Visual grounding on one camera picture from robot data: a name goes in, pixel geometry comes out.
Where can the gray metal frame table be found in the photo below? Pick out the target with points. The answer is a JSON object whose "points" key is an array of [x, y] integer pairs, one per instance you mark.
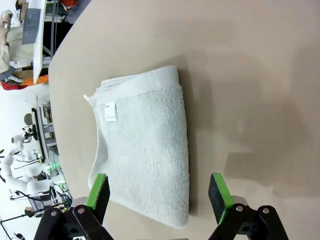
{"points": [[48, 130]]}

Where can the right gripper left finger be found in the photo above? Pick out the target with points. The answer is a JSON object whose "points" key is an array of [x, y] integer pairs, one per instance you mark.
{"points": [[98, 197]]}

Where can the dark gray plastic basket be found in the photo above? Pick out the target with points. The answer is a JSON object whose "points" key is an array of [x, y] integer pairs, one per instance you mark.
{"points": [[31, 27]]}

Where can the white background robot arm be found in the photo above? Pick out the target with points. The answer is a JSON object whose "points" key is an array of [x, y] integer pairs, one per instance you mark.
{"points": [[22, 185]]}

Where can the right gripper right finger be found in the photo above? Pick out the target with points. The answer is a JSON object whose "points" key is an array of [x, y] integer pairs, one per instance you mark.
{"points": [[220, 197]]}

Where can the white towel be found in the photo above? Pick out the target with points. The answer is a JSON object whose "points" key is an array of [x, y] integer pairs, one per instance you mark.
{"points": [[150, 150]]}

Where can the white table with basket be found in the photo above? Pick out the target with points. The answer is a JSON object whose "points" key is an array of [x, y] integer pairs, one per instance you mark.
{"points": [[40, 62]]}

